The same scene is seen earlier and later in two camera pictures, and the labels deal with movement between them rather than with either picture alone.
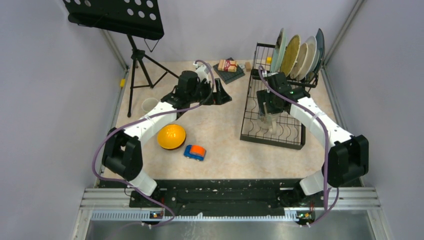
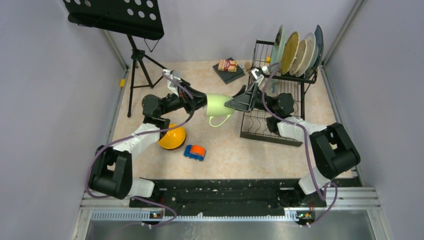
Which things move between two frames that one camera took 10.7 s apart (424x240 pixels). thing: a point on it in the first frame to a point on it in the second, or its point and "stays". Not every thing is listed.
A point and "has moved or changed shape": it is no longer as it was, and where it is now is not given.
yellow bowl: (171, 136) stays
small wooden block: (248, 66) stays
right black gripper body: (266, 96) to (259, 102)
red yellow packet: (227, 65) stays
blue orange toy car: (196, 152) stays
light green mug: (148, 104) has moved or changed shape
